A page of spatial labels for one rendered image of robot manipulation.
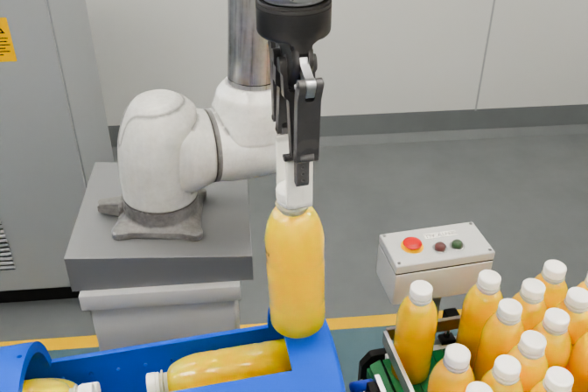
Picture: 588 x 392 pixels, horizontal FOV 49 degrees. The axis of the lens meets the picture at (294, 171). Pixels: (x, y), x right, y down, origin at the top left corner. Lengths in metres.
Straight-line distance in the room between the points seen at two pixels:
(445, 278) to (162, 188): 0.57
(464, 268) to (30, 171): 1.66
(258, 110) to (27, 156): 1.34
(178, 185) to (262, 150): 0.18
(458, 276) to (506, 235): 1.92
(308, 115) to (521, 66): 3.35
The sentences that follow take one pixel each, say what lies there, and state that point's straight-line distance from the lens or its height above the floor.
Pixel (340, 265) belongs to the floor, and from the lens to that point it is 2.89.
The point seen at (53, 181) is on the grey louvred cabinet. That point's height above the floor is 0.61.
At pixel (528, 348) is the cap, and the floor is 1.11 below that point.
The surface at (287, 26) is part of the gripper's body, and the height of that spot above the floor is 1.68.
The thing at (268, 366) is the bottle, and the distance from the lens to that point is 0.99.
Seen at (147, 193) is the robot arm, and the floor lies 1.18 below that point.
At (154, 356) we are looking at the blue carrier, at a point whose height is 1.08.
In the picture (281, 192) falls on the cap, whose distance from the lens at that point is 0.74.
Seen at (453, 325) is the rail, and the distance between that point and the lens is 1.32.
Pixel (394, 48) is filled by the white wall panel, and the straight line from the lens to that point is 3.64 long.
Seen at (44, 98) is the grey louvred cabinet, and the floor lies 0.94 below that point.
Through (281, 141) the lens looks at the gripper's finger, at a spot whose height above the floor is 1.53.
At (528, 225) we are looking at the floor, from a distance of 3.31.
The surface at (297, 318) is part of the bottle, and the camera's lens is 0.83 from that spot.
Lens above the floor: 1.89
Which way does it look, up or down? 33 degrees down
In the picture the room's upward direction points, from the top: straight up
